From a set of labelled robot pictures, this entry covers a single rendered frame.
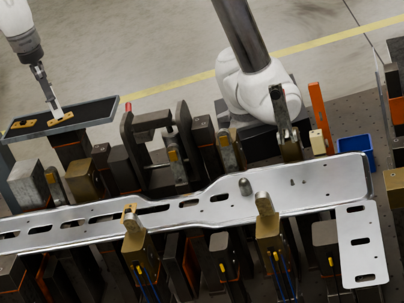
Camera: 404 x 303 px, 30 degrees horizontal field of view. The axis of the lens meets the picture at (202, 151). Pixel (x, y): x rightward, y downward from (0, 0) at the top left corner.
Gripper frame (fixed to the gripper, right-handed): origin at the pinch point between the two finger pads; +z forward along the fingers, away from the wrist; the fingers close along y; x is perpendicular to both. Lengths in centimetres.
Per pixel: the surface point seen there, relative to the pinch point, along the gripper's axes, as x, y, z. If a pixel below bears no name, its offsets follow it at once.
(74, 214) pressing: -7.6, 28.4, 21.3
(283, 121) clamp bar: 55, 46, 11
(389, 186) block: 64, 84, 16
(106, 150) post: 8.4, 18.9, 11.5
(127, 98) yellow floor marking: 43, -232, 121
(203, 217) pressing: 24, 56, 21
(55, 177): -8.2, 18.0, 13.3
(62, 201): -9.6, 19.2, 21.2
